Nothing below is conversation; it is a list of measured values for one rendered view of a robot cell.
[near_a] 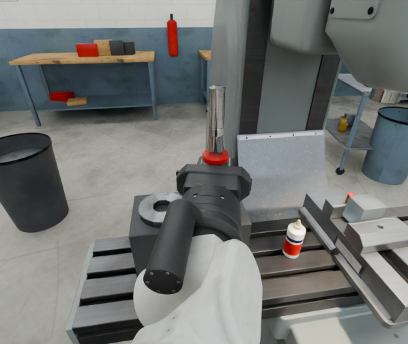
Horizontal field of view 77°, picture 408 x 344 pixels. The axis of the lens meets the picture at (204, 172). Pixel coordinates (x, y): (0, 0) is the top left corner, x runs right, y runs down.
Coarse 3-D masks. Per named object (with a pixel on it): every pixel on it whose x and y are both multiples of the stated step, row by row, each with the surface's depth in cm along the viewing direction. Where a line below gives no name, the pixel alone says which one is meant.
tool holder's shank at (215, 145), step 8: (216, 88) 38; (224, 88) 38; (216, 96) 38; (224, 96) 39; (216, 104) 38; (216, 112) 39; (216, 120) 40; (216, 128) 40; (216, 136) 41; (208, 144) 42; (216, 144) 42; (216, 152) 43
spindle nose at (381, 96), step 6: (372, 90) 45; (378, 90) 44; (372, 96) 45; (378, 96) 44; (384, 96) 44; (390, 96) 43; (396, 96) 43; (384, 102) 44; (390, 102) 44; (396, 102) 44
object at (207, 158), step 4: (204, 152) 44; (208, 152) 44; (224, 152) 44; (228, 152) 44; (204, 156) 43; (208, 156) 43; (212, 156) 43; (216, 156) 43; (220, 156) 43; (224, 156) 43; (228, 156) 43; (204, 160) 43; (208, 160) 43; (212, 160) 42; (216, 160) 42; (220, 160) 42; (224, 160) 43; (228, 160) 44; (212, 164) 43; (216, 164) 43
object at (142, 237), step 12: (168, 192) 52; (144, 204) 49; (156, 204) 50; (168, 204) 50; (240, 204) 51; (132, 216) 48; (144, 216) 46; (156, 216) 46; (132, 228) 45; (144, 228) 45; (156, 228) 45; (132, 240) 44; (144, 240) 44; (132, 252) 46; (144, 252) 46; (144, 264) 48
